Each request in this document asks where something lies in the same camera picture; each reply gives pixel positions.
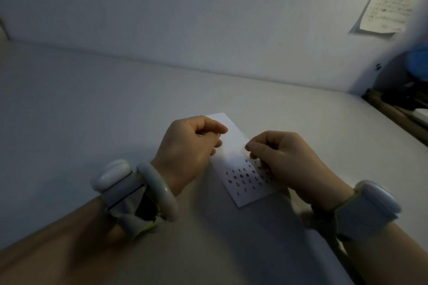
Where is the person's right hand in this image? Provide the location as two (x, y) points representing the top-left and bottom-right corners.
(245, 131), (356, 212)

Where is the person's left hand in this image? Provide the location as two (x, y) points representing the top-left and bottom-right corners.
(150, 116), (229, 196)

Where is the white sheet of dark stickers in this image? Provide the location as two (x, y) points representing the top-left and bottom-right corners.
(200, 113), (287, 209)

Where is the person's left forearm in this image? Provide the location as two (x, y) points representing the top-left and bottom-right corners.
(0, 195), (141, 285)

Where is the person's right forearm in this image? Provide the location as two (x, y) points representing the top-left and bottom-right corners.
(338, 221), (428, 285)

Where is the pale jade bangle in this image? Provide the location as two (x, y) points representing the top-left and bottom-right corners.
(136, 161), (180, 222)

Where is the white flat object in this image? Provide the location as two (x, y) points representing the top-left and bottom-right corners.
(412, 108), (428, 126)

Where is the blue object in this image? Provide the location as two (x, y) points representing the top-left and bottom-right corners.
(405, 44), (428, 79)

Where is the handwritten paper note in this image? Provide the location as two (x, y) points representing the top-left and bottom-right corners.
(349, 0), (426, 37)

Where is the white wrist tracker with strap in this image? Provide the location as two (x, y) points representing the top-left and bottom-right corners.
(334, 179), (402, 242)
(91, 159), (162, 240)

